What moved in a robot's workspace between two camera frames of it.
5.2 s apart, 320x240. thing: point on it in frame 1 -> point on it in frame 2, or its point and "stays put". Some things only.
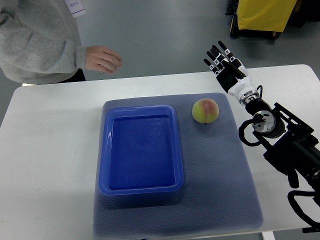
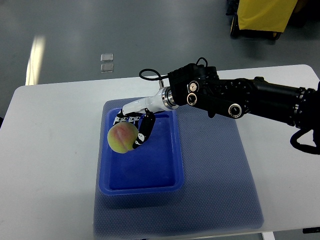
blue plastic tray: [139, 150] stays put
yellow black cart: [267, 17] stays put
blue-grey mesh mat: [218, 193] stays put
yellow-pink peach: [205, 110] -> [121, 136]
